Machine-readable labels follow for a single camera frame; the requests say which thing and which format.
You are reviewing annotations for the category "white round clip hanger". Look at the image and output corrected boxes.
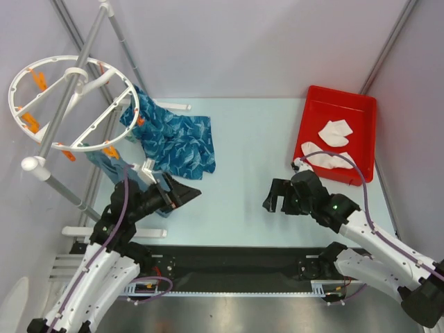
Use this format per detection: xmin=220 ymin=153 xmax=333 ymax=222
xmin=8 ymin=55 xmax=140 ymax=152

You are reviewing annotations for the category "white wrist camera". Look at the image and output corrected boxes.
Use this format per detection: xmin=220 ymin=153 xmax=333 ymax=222
xmin=291 ymin=157 xmax=314 ymax=173
xmin=133 ymin=158 xmax=162 ymax=185

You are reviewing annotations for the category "grey drying rack frame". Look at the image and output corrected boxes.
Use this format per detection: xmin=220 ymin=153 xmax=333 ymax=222
xmin=20 ymin=0 xmax=192 ymax=240

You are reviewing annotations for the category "orange clothes peg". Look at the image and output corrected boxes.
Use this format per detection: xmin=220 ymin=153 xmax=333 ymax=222
xmin=28 ymin=68 xmax=47 ymax=92
xmin=137 ymin=109 xmax=145 ymax=127
xmin=61 ymin=150 xmax=76 ymax=162
xmin=101 ymin=145 xmax=120 ymax=160
xmin=19 ymin=112 xmax=40 ymax=135

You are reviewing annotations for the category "blue patterned cloth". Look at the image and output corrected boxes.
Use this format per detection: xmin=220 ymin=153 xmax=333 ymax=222
xmin=131 ymin=86 xmax=216 ymax=180

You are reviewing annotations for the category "grey blue sock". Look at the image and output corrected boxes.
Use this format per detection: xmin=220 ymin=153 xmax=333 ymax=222
xmin=85 ymin=150 xmax=170 ymax=217

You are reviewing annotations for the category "white sock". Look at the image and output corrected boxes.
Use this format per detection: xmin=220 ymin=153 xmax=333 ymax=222
xmin=318 ymin=119 xmax=353 ymax=148
xmin=301 ymin=142 xmax=353 ymax=169

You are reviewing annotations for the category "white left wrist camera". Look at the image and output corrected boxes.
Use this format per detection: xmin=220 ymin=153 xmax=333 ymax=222
xmin=133 ymin=158 xmax=162 ymax=185

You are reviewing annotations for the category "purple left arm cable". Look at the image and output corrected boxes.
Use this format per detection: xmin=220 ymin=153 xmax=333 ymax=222
xmin=44 ymin=164 xmax=174 ymax=330

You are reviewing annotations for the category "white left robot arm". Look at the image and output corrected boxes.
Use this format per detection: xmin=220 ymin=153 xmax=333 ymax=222
xmin=27 ymin=173 xmax=202 ymax=332

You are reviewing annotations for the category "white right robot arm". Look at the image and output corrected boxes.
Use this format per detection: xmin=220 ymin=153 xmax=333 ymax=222
xmin=262 ymin=170 xmax=443 ymax=328

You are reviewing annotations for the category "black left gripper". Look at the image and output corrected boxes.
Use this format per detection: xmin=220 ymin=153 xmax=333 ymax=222
xmin=130 ymin=171 xmax=200 ymax=221

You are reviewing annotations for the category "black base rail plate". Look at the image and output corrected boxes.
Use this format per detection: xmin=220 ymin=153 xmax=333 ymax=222
xmin=126 ymin=242 xmax=358 ymax=295

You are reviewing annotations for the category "red plastic tray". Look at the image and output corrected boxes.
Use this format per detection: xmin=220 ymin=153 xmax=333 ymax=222
xmin=294 ymin=85 xmax=377 ymax=186

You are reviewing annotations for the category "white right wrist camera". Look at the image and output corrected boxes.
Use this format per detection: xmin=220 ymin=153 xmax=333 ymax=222
xmin=291 ymin=157 xmax=314 ymax=173

